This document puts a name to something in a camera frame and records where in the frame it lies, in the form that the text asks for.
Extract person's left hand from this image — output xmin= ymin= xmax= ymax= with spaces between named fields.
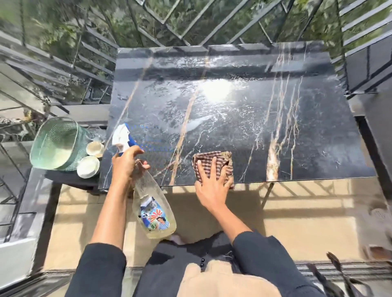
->
xmin=111 ymin=145 xmax=151 ymax=193

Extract person's right hand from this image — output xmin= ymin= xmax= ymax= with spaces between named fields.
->
xmin=194 ymin=157 xmax=235 ymax=215

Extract brown checkered cleaning cloth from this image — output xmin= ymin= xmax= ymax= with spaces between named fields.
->
xmin=192 ymin=151 xmax=236 ymax=190

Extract clear plastic spray bottle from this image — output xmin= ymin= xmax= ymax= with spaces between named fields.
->
xmin=112 ymin=123 xmax=177 ymax=240

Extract person's left forearm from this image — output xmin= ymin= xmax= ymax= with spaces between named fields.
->
xmin=90 ymin=185 xmax=135 ymax=249

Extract person's right forearm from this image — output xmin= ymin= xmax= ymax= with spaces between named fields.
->
xmin=209 ymin=204 xmax=261 ymax=243

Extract small white cup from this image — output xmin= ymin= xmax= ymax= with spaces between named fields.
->
xmin=86 ymin=141 xmax=105 ymax=158

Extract black marble table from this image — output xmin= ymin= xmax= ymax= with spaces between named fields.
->
xmin=98 ymin=41 xmax=377 ymax=209

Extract white bowl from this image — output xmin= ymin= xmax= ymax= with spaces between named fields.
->
xmin=76 ymin=156 xmax=101 ymax=179

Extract black side stand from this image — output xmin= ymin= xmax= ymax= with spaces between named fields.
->
xmin=45 ymin=168 xmax=102 ymax=196

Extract person's dark long-sleeved top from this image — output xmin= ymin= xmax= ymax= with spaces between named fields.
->
xmin=65 ymin=231 xmax=326 ymax=297

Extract green mesh basket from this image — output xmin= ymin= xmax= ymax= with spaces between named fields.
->
xmin=29 ymin=117 xmax=93 ymax=171

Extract person's beige trousers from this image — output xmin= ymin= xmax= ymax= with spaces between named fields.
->
xmin=177 ymin=259 xmax=283 ymax=297

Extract black metal railing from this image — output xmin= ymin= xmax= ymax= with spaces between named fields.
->
xmin=0 ymin=0 xmax=392 ymax=106

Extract black strapped bag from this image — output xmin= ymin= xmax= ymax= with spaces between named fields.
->
xmin=306 ymin=252 xmax=382 ymax=297

